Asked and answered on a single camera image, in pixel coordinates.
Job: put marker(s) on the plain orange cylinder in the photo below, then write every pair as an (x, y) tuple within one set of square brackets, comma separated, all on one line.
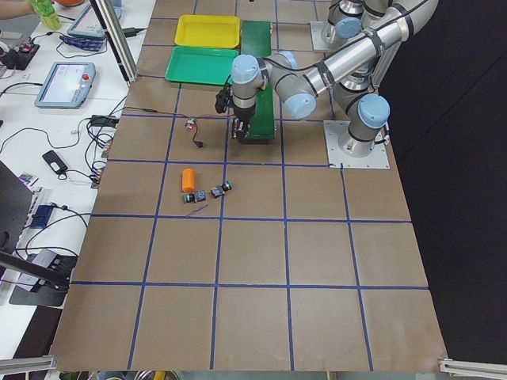
[(188, 180)]

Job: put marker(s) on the near teach pendant tablet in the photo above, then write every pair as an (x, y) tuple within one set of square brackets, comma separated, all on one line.
[(67, 85)]

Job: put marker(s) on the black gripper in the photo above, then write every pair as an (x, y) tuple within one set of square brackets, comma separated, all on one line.
[(242, 113)]

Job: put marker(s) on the yellow plastic tray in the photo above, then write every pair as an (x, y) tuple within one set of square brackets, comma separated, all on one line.
[(208, 31)]

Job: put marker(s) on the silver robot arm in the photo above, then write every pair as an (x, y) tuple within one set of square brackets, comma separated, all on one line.
[(346, 9), (369, 33)]

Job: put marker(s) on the black power adapter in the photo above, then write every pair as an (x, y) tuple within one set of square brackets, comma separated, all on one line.
[(103, 121)]

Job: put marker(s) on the green drink bottle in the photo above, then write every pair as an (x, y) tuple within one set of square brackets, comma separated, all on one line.
[(47, 14)]

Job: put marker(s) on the teach pendant tablet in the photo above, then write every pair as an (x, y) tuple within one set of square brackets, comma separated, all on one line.
[(67, 85), (86, 25)]

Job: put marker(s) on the aluminium frame post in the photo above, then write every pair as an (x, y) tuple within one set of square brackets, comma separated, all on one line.
[(109, 22)]

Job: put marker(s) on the green conveyor belt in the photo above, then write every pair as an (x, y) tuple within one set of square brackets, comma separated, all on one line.
[(256, 41)]

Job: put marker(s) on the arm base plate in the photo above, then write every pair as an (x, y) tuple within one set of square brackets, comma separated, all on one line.
[(345, 152), (327, 37)]

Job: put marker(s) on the motor speed controller board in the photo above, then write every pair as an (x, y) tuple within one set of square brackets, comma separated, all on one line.
[(190, 123)]

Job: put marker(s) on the far teach pendant tablet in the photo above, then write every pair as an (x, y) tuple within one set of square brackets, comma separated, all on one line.
[(86, 25)]

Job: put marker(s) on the loose blue tape strip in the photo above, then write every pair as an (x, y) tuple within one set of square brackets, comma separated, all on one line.
[(196, 210)]

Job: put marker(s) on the green plastic tray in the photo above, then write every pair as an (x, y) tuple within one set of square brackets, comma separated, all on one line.
[(200, 65)]

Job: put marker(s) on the green push button switch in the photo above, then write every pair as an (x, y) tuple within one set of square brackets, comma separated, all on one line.
[(220, 189)]

